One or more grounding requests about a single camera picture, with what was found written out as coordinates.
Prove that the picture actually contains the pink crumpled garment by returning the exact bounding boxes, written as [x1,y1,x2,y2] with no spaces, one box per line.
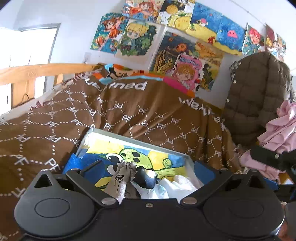
[239,100,295,180]

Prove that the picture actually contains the brown patterned blanket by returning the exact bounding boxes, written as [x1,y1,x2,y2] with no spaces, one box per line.
[1,66,239,240]

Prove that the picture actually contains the white crumpled cloth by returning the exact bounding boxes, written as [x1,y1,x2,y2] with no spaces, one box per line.
[132,175,198,202]

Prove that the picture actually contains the brown quilted jacket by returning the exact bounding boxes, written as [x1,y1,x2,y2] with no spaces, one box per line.
[223,52,295,146]

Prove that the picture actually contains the dark orange fish painting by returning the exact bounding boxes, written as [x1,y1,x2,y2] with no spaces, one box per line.
[149,31,195,75]

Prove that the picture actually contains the red hair character painting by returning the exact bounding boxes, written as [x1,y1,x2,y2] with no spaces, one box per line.
[90,13,130,54]

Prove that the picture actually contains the wooden bed frame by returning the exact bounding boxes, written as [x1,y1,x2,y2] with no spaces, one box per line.
[1,63,101,108]

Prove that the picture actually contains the pink girl wall painting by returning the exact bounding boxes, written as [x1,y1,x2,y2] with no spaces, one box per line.
[171,53,206,93]

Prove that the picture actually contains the blond character wall painting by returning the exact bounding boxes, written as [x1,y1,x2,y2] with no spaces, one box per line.
[115,20,165,64]

